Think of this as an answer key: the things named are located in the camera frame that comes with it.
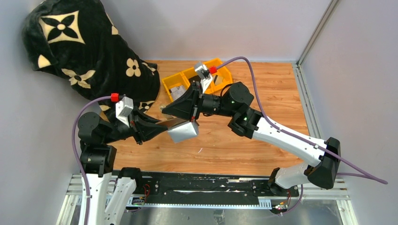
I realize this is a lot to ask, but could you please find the brown leather card holder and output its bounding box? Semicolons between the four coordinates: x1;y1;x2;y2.
156;118;199;143

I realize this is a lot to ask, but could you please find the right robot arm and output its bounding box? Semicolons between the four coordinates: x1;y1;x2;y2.
162;82;340;195

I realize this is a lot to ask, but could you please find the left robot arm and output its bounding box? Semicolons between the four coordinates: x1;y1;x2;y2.
75;110;168;225

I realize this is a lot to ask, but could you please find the yellow bin with black cards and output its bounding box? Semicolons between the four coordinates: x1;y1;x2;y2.
182;67;214;94

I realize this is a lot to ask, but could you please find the silver cards stack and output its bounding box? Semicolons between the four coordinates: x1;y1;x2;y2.
170;85;186;101

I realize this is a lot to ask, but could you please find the yellow bin with silver cards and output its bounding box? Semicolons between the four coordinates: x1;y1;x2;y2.
161;72;190;102

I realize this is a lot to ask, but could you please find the yellow bin with gold cards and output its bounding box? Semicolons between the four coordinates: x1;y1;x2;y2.
204;58;233;94

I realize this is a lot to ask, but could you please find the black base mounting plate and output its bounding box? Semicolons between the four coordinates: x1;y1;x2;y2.
134;171;299;206

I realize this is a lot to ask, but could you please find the black floral plush blanket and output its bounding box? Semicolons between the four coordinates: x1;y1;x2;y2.
22;0;161;113

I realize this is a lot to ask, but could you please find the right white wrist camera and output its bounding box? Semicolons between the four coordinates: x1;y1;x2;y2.
194;62;213;94

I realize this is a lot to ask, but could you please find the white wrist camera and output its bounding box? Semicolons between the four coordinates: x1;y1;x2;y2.
194;62;213;94
115;97;134;127

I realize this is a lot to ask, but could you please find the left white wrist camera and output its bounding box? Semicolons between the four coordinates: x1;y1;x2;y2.
115;97;134;127

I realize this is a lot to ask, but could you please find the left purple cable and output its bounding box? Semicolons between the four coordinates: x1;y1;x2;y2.
71;92;120;225

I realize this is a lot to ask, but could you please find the purple cable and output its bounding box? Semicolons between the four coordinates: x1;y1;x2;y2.
71;92;120;225
209;56;389;215

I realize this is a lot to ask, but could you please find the corner aluminium post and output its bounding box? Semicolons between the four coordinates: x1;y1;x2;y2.
292;0;340;138

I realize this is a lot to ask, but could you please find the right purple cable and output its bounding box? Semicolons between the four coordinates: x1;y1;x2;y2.
209;56;389;215

